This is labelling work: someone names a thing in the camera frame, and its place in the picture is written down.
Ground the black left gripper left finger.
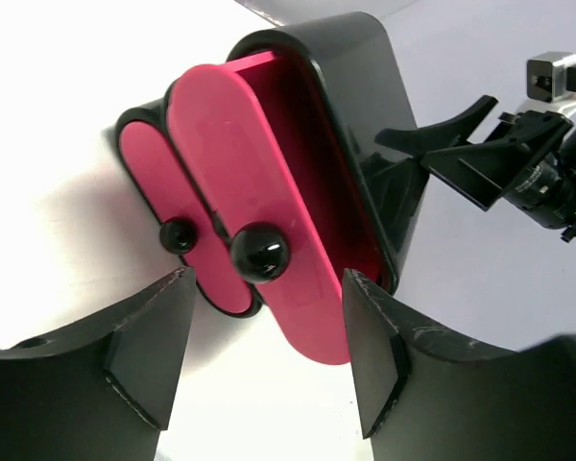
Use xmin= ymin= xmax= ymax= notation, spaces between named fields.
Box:
xmin=0 ymin=268 xmax=196 ymax=461

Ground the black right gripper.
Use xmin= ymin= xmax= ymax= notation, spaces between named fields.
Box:
xmin=374 ymin=95 xmax=576 ymax=242

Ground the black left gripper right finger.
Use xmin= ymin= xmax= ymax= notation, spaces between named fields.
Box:
xmin=343 ymin=270 xmax=576 ymax=461

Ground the black drawer organizer cabinet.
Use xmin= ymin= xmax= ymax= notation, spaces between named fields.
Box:
xmin=113 ymin=12 xmax=428 ymax=318

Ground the pink top drawer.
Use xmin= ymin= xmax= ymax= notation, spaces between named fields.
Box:
xmin=167 ymin=52 xmax=383 ymax=365

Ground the pink drawer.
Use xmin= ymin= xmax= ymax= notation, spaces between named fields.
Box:
xmin=119 ymin=121 xmax=252 ymax=314
xmin=167 ymin=52 xmax=383 ymax=365

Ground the pink bottom drawer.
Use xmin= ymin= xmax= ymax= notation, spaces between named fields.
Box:
xmin=119 ymin=121 xmax=252 ymax=314

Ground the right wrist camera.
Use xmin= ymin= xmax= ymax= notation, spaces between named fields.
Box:
xmin=517 ymin=52 xmax=576 ymax=118

